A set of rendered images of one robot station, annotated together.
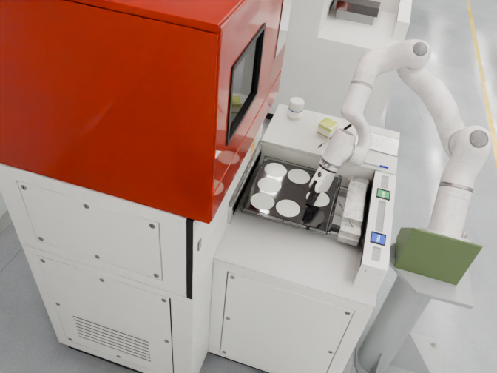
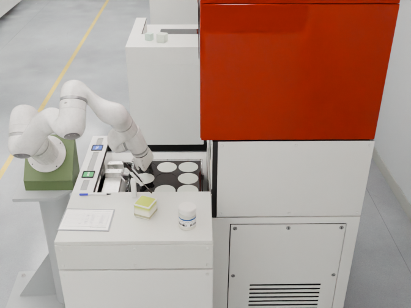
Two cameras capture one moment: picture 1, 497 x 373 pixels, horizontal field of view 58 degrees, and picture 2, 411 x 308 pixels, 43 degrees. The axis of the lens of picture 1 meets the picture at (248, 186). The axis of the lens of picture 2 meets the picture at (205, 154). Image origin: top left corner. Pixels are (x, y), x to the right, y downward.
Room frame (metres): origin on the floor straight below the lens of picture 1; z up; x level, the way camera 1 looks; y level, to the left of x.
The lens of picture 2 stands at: (3.55, -0.51, 2.26)
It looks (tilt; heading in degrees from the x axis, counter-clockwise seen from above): 30 degrees down; 166
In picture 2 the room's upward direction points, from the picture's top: straight up
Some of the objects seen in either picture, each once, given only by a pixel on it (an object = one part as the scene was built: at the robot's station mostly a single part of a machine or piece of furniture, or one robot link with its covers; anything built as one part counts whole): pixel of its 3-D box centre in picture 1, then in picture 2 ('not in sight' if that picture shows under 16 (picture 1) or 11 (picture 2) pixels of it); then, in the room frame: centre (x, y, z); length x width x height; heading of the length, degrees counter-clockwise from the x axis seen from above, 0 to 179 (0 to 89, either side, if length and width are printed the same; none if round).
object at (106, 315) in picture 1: (157, 258); (269, 232); (1.36, 0.40, 0.41); 0.82 x 0.71 x 0.82; 168
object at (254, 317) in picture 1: (301, 257); (148, 266); (1.48, -0.31, 0.41); 0.97 x 0.64 x 0.82; 168
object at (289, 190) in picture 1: (293, 192); (166, 178); (1.43, -0.19, 0.90); 0.34 x 0.34 x 0.01; 78
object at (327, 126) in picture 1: (327, 128); (145, 207); (1.79, -0.34, 1.00); 0.07 x 0.07 x 0.07; 54
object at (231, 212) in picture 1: (245, 181); (208, 177); (1.46, 0.01, 0.89); 0.44 x 0.02 x 0.10; 168
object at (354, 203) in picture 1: (353, 211); (112, 186); (1.39, -0.46, 0.87); 0.36 x 0.08 x 0.03; 168
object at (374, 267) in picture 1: (376, 226); (94, 173); (1.28, -0.54, 0.89); 0.55 x 0.09 x 0.14; 168
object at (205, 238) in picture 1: (231, 185); (210, 138); (1.29, 0.07, 1.02); 0.82 x 0.03 x 0.40; 168
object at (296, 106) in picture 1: (295, 109); (187, 216); (1.90, -0.18, 1.01); 0.07 x 0.07 x 0.10
